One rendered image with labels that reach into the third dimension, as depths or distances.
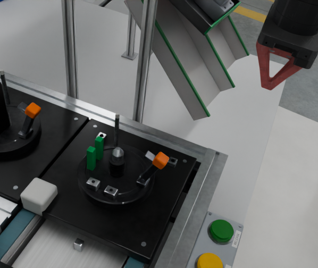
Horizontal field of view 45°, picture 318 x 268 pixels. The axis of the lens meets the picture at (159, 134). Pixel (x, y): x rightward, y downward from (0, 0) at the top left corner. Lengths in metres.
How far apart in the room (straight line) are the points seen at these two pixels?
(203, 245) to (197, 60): 0.41
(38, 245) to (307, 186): 0.61
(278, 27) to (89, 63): 0.78
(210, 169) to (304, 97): 2.05
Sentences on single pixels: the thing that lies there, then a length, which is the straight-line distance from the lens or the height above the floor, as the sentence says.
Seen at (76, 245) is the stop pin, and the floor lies 0.93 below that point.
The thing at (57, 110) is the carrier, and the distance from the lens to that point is 0.85.
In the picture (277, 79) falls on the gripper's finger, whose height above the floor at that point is 1.25.
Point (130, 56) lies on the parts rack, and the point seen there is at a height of 0.87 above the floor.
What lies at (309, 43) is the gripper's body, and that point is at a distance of 0.46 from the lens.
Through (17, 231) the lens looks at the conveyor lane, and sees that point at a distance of 0.70.
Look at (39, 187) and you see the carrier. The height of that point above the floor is 0.99.
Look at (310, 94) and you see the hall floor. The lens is 2.84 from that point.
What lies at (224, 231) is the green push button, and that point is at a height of 0.97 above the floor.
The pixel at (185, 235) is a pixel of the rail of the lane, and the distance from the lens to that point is 0.68.
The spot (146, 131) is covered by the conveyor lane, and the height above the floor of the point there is 0.96.
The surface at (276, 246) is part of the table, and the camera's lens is 0.84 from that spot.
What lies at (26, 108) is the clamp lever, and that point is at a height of 1.07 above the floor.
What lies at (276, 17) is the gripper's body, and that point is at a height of 1.34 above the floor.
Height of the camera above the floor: 1.54
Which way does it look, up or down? 45 degrees down
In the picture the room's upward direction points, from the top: 10 degrees clockwise
